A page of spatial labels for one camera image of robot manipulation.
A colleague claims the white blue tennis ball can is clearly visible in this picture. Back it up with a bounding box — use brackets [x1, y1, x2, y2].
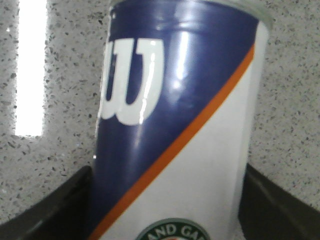
[84, 0, 272, 240]

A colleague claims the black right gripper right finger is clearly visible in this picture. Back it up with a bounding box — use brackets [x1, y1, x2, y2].
[238, 164, 320, 240]

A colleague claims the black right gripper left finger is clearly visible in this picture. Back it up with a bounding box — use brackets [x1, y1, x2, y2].
[0, 166, 92, 240]

